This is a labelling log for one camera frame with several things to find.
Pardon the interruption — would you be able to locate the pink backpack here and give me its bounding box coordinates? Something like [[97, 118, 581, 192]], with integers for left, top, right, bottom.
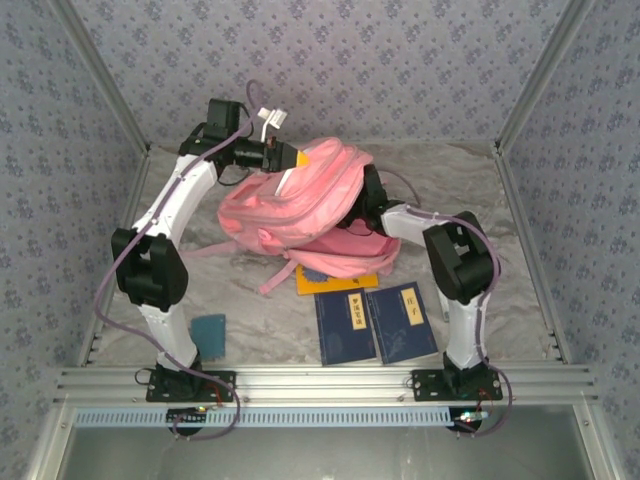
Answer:
[[182, 137, 402, 296]]

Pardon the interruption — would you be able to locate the yellow book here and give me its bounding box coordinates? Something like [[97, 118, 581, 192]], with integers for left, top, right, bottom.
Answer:
[[295, 263, 380, 297]]

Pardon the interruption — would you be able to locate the dark blue book small label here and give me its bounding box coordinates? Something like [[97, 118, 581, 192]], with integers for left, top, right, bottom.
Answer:
[[365, 282, 440, 365]]

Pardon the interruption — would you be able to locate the dark blue book wide label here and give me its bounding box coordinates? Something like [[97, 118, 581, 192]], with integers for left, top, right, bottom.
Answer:
[[313, 287, 378, 367]]

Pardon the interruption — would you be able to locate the teal notebook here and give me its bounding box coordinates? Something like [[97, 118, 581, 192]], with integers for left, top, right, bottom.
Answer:
[[189, 313, 227, 364]]

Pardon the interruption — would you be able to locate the small controller board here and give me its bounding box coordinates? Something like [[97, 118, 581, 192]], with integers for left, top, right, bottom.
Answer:
[[166, 407, 210, 437], [448, 407, 494, 435]]

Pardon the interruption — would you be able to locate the aluminium table side rail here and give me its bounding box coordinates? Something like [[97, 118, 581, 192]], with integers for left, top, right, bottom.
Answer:
[[77, 147, 152, 369], [493, 144, 572, 365]]

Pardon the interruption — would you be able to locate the aluminium frame post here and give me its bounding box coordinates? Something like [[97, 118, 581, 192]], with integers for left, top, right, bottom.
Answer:
[[493, 0, 597, 154], [49, 0, 152, 154]]

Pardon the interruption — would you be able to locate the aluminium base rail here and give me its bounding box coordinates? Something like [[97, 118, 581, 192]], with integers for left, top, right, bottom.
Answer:
[[53, 364, 600, 405]]

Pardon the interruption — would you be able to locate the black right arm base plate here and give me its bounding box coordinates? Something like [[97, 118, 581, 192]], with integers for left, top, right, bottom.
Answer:
[[411, 368, 504, 403]]

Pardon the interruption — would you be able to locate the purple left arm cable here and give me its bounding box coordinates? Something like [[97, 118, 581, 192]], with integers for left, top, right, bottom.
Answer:
[[93, 79, 266, 444]]

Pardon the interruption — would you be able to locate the light blue slotted cable duct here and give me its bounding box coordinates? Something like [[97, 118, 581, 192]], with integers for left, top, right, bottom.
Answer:
[[73, 405, 464, 429]]

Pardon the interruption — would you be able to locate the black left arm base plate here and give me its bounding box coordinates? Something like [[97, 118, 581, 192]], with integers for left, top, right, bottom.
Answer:
[[145, 369, 237, 403]]

